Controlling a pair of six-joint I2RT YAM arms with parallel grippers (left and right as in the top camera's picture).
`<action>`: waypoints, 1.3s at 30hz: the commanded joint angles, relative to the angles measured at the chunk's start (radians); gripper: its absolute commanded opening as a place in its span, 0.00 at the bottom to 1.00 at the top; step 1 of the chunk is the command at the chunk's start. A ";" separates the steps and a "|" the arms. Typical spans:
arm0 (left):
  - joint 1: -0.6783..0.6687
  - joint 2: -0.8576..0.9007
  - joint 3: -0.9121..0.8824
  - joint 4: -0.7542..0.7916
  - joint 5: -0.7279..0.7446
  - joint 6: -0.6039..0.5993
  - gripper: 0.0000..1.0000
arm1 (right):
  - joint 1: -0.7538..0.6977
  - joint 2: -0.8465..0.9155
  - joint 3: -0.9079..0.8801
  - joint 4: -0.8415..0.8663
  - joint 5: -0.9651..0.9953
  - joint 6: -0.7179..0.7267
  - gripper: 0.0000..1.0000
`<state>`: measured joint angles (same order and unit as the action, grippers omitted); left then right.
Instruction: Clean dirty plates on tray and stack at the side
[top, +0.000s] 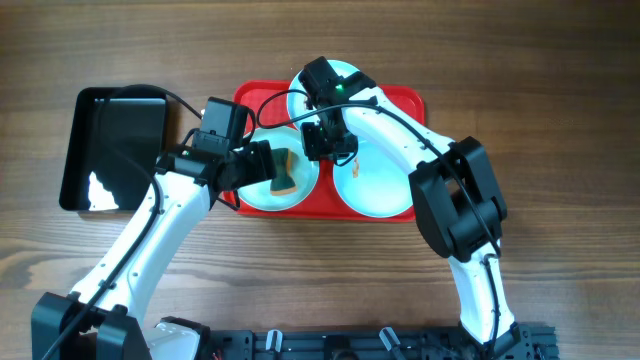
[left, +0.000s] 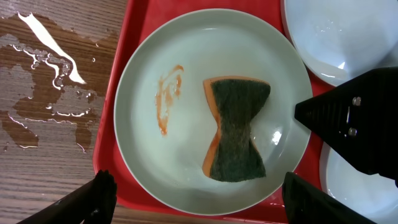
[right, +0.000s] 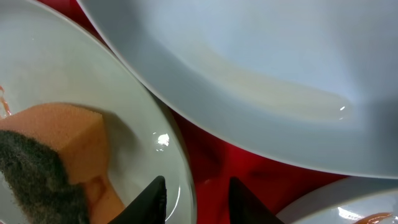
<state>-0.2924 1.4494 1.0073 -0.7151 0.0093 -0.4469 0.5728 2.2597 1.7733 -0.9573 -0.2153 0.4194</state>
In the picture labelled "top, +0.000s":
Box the green and orange sponge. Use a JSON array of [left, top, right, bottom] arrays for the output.
[[270, 148, 297, 196]]

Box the light blue plate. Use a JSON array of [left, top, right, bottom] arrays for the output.
[[286, 56, 384, 139], [332, 140, 412, 218], [238, 127, 319, 212]]

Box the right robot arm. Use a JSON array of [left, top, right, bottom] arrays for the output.
[[291, 57, 515, 358]]

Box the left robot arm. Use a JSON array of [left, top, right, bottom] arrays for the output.
[[31, 141, 275, 359]]

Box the red plastic tray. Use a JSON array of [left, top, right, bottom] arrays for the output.
[[220, 80, 426, 222]]

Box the black rectangular container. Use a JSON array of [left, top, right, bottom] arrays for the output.
[[59, 87, 168, 212]]

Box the left black cable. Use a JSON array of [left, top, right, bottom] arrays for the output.
[[39, 83, 206, 360]]

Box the black cable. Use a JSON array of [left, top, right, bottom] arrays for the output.
[[255, 89, 504, 351], [39, 83, 206, 360]]

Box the right black cable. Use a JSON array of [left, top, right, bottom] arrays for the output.
[[255, 89, 504, 351]]

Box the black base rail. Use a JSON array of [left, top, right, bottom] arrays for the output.
[[203, 324, 560, 360]]

